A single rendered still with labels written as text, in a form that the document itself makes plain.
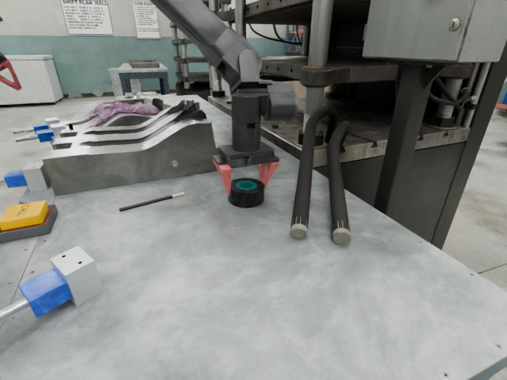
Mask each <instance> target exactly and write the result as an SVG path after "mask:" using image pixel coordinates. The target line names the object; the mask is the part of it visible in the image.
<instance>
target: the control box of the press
mask: <svg viewBox="0 0 507 380"><path fill-rule="evenodd" d="M506 40H507V0H370V10H369V15H368V20H367V24H365V27H364V36H363V41H364V49H363V54H362V56H363V57H364V58H366V59H381V60H383V61H382V63H387V65H392V63H398V65H399V68H398V74H397V77H396V81H395V102H396V104H395V110H394V115H393V118H392V124H391V128H390V132H389V138H388V142H387V146H386V152H385V156H384V159H383V165H382V169H381V174H380V177H379V183H378V187H377V191H376V197H375V201H374V205H373V207H374V208H375V209H377V210H378V211H380V212H381V213H383V214H385V215H387V216H388V217H389V218H391V219H393V220H396V217H397V214H398V209H399V206H400V203H401V198H402V195H403V191H404V187H405V183H406V180H407V175H408V172H409V169H410V164H411V161H412V157H413V152H414V149H415V146H416V141H417V138H418V135H419V129H420V127H421V123H422V120H423V115H424V112H425V109H426V103H427V101H428V98H429V92H430V89H431V86H432V81H433V80H434V79H435V78H436V77H437V76H438V75H439V73H440V72H441V71H442V70H443V69H444V68H445V67H446V65H451V66H452V67H457V65H458V64H464V63H486V62H498V61H499V60H500V57H501V55H502V51H503V48H504V47H505V43H506Z"/></svg>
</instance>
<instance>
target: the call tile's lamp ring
mask: <svg viewBox="0 0 507 380"><path fill-rule="evenodd" d="M54 205H55V204H52V205H48V207H50V208H49V210H48V213H47V215H46V217H45V220H44V222H43V223H39V224H35V225H28V226H23V227H19V228H11V229H6V230H2V231H0V233H3V232H8V231H15V230H20V229H24V228H31V227H36V226H40V225H47V223H48V220H49V218H50V216H51V213H52V211H53V208H54Z"/></svg>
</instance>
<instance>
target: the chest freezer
mask: <svg viewBox="0 0 507 380"><path fill-rule="evenodd" d="M5 57H6V58H7V59H8V60H9V61H10V62H11V65H12V67H13V69H14V71H15V73H16V76H17V78H18V80H19V82H20V85H21V87H22V89H20V90H15V89H13V88H12V87H9V86H7V85H6V84H4V83H2V82H0V105H12V104H27V103H52V106H54V105H55V102H56V101H58V100H62V99H61V98H63V93H62V90H61V87H60V83H59V79H58V77H57V72H56V69H55V66H54V61H53V59H52V58H53V56H52V55H5ZM0 75H1V76H3V77H5V78H6V79H8V80H10V81H12V82H14V80H13V78H12V75H11V73H10V71H9V69H8V68H6V69H4V70H2V71H0Z"/></svg>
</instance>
